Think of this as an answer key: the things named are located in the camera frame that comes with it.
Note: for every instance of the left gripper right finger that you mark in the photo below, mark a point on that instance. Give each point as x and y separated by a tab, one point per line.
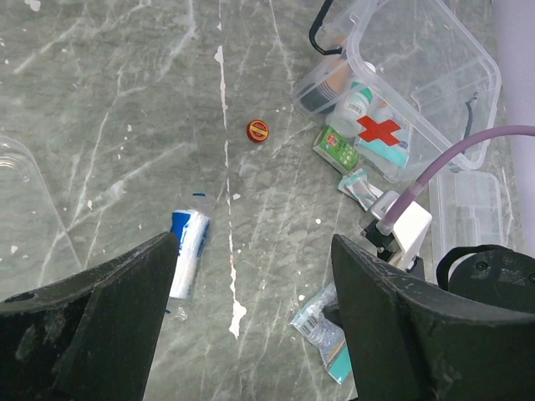
469	336

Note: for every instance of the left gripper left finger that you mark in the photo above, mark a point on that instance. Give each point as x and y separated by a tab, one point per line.
90	336

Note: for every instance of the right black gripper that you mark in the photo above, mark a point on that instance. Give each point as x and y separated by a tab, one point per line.
400	248

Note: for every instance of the teal-edged clear bag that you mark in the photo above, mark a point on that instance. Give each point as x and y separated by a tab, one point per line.
325	335
387	134

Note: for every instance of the white green-label bottle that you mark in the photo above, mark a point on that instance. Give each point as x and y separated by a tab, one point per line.
353	106

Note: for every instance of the clear plastic medicine box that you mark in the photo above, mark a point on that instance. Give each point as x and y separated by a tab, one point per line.
420	59

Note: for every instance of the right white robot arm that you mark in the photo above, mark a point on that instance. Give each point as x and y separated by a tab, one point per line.
486	288

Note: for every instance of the clear box lid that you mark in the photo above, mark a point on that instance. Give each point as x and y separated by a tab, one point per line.
36	249

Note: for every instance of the teal white sachet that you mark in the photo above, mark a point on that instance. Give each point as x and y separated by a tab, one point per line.
357	187

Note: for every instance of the clear divider tray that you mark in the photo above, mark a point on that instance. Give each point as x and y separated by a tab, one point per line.
466	210

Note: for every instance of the white blue bandage roll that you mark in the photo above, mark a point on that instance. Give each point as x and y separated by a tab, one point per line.
191	228

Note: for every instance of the small green box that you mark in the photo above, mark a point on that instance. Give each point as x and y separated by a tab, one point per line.
336	150

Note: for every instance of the small red round tin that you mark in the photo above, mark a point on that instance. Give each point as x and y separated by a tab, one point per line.
257	131

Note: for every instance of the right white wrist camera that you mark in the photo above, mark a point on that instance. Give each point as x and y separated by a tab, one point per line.
415	216

